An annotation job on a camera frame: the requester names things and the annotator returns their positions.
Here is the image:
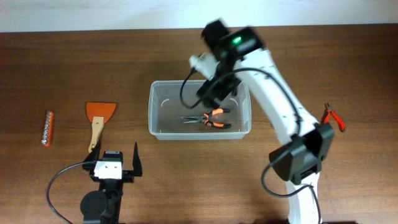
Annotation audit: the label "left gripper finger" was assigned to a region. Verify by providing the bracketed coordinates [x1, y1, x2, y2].
[84, 141, 101, 162]
[132, 142, 143, 177]

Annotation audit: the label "orange-black long nose pliers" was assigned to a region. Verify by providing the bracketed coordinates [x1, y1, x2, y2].
[181, 108, 232, 129]

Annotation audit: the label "small red-handled pliers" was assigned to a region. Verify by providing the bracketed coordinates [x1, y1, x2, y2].
[321, 103, 346, 133]

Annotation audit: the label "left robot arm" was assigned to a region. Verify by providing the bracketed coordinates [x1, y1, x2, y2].
[80, 143, 143, 224]

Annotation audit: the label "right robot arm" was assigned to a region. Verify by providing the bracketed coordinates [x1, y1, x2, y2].
[190, 20, 334, 223]

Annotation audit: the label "clear plastic container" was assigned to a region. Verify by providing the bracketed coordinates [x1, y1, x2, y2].
[148, 80, 251, 140]

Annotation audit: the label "orange socket bit holder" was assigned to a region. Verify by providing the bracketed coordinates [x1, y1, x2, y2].
[42, 111, 54, 147]

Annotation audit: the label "right black cable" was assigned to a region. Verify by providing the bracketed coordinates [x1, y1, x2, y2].
[179, 67, 323, 224]

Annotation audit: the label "black cable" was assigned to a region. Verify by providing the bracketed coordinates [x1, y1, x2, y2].
[179, 67, 323, 224]
[45, 161, 96, 224]

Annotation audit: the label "left black cable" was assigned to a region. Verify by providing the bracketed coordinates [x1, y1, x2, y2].
[45, 161, 96, 224]

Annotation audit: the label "orange scraper wooden handle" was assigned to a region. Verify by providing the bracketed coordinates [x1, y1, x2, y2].
[86, 102, 116, 153]

